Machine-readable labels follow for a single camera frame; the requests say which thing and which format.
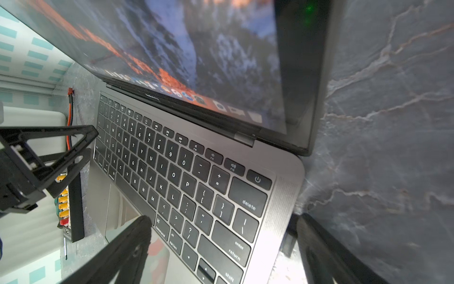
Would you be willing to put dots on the grey laptop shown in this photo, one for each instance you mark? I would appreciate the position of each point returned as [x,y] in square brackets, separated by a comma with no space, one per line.
[205,111]

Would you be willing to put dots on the black board yellow connectors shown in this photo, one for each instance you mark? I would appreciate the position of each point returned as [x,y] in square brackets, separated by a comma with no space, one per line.
[69,208]

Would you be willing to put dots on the small black usb receiver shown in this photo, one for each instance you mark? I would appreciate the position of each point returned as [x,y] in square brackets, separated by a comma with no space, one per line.
[290,237]

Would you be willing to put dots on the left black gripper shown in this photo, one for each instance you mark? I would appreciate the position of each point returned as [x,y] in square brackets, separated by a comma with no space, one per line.
[18,196]

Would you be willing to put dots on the green handled screwdriver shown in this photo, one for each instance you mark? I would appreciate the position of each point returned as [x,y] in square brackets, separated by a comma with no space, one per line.
[65,247]

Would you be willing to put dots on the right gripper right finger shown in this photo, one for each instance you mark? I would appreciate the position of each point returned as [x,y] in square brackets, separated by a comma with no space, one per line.
[326,260]

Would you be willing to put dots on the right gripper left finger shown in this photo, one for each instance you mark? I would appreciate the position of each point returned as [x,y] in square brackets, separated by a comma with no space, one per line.
[120,262]

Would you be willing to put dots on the brown lid storage box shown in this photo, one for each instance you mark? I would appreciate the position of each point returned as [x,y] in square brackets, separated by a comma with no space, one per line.
[33,143]

